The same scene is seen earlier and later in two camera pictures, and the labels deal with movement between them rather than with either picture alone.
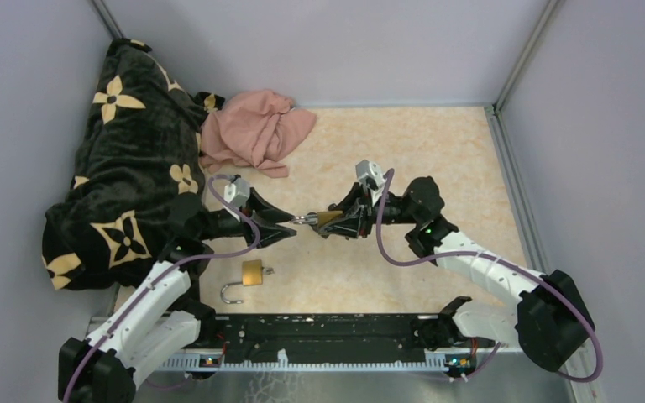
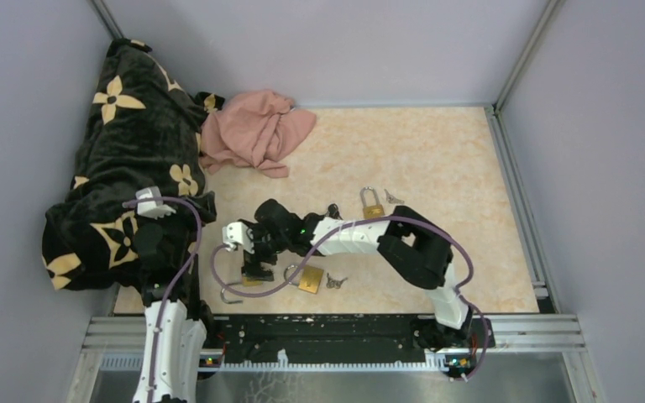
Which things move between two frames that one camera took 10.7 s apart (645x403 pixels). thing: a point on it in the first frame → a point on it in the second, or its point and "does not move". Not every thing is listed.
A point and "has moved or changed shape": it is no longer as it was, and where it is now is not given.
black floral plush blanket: [139, 152] does not move
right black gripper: [359, 200] → [252, 268]
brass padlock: [252, 274] does not move
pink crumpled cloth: [252, 128] does not move
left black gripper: [270, 233] → [206, 202]
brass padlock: [318, 218] has moved or changed shape
